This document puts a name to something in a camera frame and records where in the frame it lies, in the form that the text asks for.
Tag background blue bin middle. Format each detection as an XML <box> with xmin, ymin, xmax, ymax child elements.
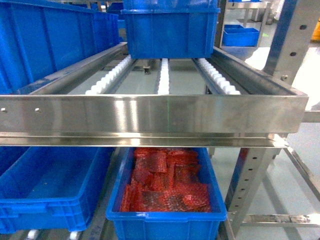
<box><xmin>222</xmin><ymin>24</ymin><xmax>260</xmax><ymax>47</ymax></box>

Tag large blue bin upper left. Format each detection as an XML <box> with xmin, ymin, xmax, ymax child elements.
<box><xmin>0</xmin><ymin>0</ymin><xmax>120</xmax><ymax>94</ymax></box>

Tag blue bin with red bags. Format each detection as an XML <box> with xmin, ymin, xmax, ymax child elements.
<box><xmin>105</xmin><ymin>147</ymin><xmax>227</xmax><ymax>240</ymax></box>

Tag empty blue plastic bin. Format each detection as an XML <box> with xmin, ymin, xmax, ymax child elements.
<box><xmin>0</xmin><ymin>147</ymin><xmax>114</xmax><ymax>234</ymax></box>

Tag stainless steel flow rack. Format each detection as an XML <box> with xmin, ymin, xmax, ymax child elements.
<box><xmin>0</xmin><ymin>0</ymin><xmax>320</xmax><ymax>239</ymax></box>

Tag blue bin on upper shelf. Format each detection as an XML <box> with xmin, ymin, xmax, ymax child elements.
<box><xmin>121</xmin><ymin>0</ymin><xmax>220</xmax><ymax>59</ymax></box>

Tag red bubble wrap bags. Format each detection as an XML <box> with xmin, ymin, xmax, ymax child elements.
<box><xmin>119</xmin><ymin>147</ymin><xmax>211</xmax><ymax>213</ymax></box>

